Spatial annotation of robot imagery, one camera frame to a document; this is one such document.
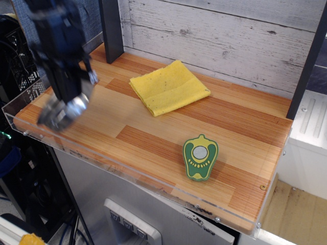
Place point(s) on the dark grey left post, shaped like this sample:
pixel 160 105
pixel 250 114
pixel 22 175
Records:
pixel 111 28

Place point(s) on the black plastic crate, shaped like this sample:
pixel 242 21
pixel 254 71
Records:
pixel 18 70

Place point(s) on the grey metal cabinet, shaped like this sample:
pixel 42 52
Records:
pixel 91 186

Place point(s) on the green yellow pepper toy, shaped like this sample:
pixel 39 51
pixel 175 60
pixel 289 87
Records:
pixel 200 155

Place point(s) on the yellow folded cloth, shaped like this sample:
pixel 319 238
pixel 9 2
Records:
pixel 169 88

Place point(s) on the dark grey post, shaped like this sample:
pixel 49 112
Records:
pixel 308 66
pixel 111 28

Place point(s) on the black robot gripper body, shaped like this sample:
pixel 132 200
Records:
pixel 60 47

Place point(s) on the dark grey right post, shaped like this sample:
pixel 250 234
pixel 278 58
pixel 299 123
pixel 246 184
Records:
pixel 308 66

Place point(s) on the silver steel pot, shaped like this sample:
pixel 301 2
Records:
pixel 58 116

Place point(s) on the clear acrylic table guard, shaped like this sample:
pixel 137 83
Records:
pixel 119 134

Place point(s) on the yellow tape piece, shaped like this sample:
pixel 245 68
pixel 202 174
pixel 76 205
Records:
pixel 31 239

